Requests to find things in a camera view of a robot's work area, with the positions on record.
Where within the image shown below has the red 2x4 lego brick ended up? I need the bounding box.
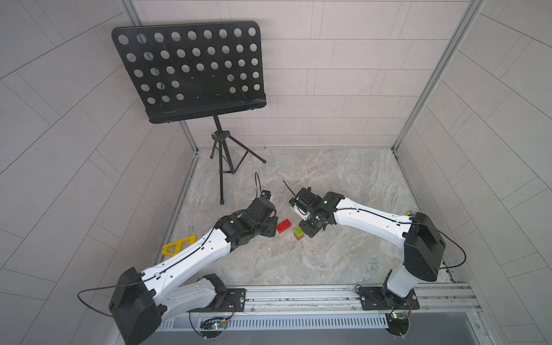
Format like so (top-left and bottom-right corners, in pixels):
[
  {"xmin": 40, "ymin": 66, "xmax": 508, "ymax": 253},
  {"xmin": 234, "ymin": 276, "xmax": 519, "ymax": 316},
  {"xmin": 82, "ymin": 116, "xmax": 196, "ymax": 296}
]
[{"xmin": 277, "ymin": 219, "xmax": 292, "ymax": 234}]

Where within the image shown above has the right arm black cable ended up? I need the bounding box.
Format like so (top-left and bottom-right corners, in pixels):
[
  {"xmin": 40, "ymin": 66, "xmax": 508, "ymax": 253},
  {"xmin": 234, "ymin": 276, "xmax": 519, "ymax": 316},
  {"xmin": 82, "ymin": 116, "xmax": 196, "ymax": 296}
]
[{"xmin": 413, "ymin": 219, "xmax": 467, "ymax": 270}]

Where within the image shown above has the right controller circuit board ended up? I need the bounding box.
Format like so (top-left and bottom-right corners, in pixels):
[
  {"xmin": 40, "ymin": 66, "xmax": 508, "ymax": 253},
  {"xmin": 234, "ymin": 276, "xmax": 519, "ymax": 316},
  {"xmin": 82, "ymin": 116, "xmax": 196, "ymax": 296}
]
[{"xmin": 385, "ymin": 312, "xmax": 410, "ymax": 337}]

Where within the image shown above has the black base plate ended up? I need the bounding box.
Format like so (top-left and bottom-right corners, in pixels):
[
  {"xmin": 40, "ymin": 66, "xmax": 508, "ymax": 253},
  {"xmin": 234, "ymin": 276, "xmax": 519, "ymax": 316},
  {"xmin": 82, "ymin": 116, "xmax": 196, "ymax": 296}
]
[
  {"xmin": 192, "ymin": 288, "xmax": 247, "ymax": 313},
  {"xmin": 354, "ymin": 285, "xmax": 420, "ymax": 311}
]

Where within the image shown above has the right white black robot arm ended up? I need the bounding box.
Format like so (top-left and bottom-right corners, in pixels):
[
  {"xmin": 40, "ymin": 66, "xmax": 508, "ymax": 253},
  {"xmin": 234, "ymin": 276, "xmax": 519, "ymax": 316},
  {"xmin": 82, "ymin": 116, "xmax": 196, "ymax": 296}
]
[{"xmin": 289, "ymin": 188, "xmax": 446, "ymax": 307}]

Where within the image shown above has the black perforated music stand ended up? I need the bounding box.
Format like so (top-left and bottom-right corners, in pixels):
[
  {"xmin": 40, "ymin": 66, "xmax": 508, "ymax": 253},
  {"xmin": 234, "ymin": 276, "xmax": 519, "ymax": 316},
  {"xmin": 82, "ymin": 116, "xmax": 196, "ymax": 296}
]
[{"xmin": 111, "ymin": 20, "xmax": 267, "ymax": 206}]

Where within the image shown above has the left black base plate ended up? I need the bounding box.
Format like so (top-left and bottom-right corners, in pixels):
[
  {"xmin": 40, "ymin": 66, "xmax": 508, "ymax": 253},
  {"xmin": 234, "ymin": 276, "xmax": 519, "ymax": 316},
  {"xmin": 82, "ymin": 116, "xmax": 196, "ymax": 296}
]
[{"xmin": 192, "ymin": 288, "xmax": 247, "ymax": 313}]

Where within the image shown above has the controller circuit board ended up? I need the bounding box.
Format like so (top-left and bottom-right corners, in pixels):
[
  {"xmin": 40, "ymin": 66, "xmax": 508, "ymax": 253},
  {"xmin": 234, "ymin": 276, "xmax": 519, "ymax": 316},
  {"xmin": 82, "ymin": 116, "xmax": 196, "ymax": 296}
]
[
  {"xmin": 385, "ymin": 312, "xmax": 410, "ymax": 337},
  {"xmin": 199, "ymin": 317, "xmax": 229, "ymax": 339}
]

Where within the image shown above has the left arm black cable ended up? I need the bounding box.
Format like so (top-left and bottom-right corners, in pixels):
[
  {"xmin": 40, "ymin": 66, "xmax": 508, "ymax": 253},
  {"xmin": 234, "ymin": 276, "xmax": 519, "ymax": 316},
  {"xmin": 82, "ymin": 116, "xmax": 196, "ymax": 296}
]
[{"xmin": 77, "ymin": 275, "xmax": 152, "ymax": 319}]

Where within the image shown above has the left controller circuit board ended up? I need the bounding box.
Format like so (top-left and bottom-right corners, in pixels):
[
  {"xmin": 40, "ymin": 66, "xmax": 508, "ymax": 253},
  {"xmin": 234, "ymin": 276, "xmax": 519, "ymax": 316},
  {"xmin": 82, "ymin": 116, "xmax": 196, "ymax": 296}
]
[{"xmin": 199, "ymin": 317, "xmax": 229, "ymax": 339}]

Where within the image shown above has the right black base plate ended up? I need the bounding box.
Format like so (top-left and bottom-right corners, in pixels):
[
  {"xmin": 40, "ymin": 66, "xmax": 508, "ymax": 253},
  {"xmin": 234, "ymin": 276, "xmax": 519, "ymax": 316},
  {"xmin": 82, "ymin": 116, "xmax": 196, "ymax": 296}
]
[{"xmin": 354, "ymin": 285, "xmax": 420, "ymax": 311}]

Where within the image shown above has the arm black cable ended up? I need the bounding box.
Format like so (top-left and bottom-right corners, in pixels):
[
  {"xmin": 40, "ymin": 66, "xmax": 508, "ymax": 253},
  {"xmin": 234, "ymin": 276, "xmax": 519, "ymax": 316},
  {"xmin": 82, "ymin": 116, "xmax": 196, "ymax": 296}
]
[
  {"xmin": 413, "ymin": 219, "xmax": 467, "ymax": 270},
  {"xmin": 77, "ymin": 275, "xmax": 152, "ymax": 319}
]

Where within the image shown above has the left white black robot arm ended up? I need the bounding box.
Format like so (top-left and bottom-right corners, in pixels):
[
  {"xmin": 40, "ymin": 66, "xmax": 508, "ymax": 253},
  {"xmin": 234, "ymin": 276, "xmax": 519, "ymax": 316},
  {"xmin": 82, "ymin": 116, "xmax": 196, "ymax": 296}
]
[{"xmin": 109, "ymin": 190, "xmax": 277, "ymax": 344}]

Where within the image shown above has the aluminium mounting rail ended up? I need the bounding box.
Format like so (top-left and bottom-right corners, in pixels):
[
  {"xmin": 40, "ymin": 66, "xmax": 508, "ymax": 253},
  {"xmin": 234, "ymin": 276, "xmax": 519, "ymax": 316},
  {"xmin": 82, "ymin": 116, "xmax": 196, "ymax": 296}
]
[{"xmin": 155, "ymin": 279, "xmax": 481, "ymax": 321}]

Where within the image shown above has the yellow triangular plastic piece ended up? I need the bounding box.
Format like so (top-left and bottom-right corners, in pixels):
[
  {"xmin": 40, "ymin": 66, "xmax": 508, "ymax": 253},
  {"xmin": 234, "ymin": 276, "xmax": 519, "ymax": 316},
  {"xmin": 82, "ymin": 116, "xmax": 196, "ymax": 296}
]
[{"xmin": 161, "ymin": 235, "xmax": 197, "ymax": 257}]

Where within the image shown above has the green 2x2 lego brick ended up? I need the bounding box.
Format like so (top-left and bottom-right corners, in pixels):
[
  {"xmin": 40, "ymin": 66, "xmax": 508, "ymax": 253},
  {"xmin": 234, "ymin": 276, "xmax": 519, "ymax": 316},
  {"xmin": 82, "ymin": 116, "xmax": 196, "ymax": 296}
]
[{"xmin": 294, "ymin": 227, "xmax": 304, "ymax": 237}]

